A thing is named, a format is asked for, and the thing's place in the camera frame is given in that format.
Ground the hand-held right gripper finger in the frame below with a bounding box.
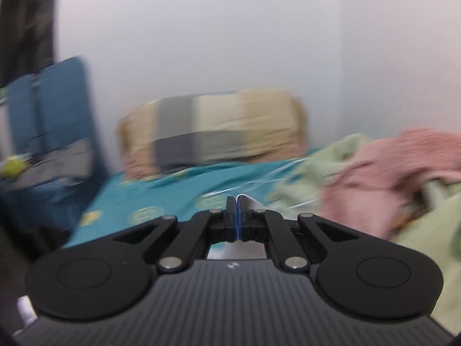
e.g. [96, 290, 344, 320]
[236, 195, 361, 274]
[113, 196, 237, 274]

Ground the white t-shirt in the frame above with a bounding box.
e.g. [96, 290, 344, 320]
[207, 194, 267, 260]

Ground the plaid pillow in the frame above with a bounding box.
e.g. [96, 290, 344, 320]
[119, 88, 308, 179]

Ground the teal patterned bed sheet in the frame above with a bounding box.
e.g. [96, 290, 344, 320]
[63, 148, 325, 249]

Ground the light green fleece blanket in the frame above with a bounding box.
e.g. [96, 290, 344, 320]
[267, 133, 461, 336]

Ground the pink cloth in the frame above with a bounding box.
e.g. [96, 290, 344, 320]
[319, 128, 461, 240]

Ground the grey cloth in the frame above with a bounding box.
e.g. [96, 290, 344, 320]
[18, 139, 92, 190]

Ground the blue covered chair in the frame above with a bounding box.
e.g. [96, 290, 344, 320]
[5, 74, 42, 166]
[34, 57, 110, 231]

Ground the yellow-green toy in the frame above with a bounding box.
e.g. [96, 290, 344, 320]
[0, 155, 29, 180]

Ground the dark curtain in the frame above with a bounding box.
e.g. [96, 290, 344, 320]
[0, 0, 61, 87]

